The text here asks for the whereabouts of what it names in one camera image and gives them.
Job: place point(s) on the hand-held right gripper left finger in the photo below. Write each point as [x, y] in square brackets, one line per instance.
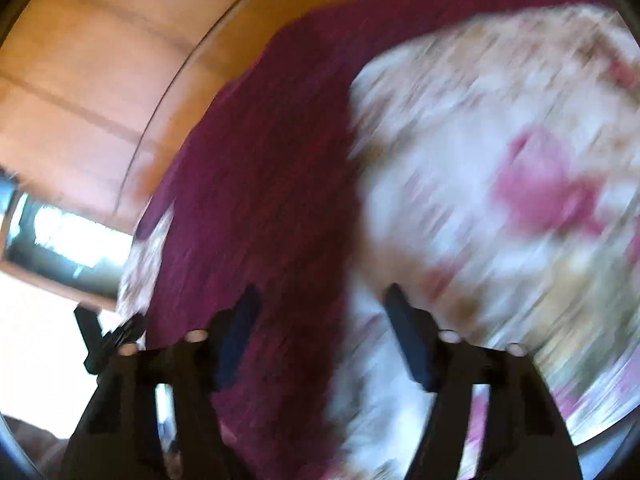
[240, 335]

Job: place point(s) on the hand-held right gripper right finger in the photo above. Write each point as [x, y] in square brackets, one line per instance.
[410, 340]

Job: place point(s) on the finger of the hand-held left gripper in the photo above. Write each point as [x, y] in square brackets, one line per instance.
[90, 330]

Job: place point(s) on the dark red patterned knit garment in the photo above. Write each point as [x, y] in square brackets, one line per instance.
[260, 185]

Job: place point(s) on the glass window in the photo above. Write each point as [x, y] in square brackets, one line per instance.
[55, 240]

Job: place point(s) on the floral bedspread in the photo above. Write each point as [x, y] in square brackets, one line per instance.
[475, 110]

